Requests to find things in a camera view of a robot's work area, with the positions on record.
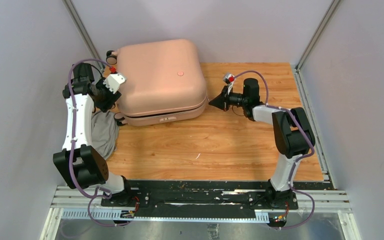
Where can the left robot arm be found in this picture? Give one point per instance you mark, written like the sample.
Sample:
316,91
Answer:
79,163

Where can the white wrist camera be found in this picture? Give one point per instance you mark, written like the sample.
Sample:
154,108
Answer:
114,80
229,79

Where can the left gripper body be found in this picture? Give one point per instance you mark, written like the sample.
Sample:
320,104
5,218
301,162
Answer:
106,97

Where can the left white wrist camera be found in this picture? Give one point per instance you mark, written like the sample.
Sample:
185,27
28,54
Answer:
114,80

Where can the pink hard-shell suitcase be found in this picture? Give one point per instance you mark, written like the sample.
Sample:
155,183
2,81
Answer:
164,82

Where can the aluminium frame rail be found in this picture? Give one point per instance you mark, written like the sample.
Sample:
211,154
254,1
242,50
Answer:
69,204

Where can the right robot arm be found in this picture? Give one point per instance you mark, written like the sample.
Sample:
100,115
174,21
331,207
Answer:
293,136

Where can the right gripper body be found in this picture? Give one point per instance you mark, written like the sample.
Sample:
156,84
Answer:
234,99

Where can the grey cloth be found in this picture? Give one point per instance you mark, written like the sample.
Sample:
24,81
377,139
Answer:
104,133

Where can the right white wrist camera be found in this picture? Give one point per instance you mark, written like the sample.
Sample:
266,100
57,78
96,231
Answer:
229,79

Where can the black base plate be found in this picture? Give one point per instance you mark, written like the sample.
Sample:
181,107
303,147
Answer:
198,199

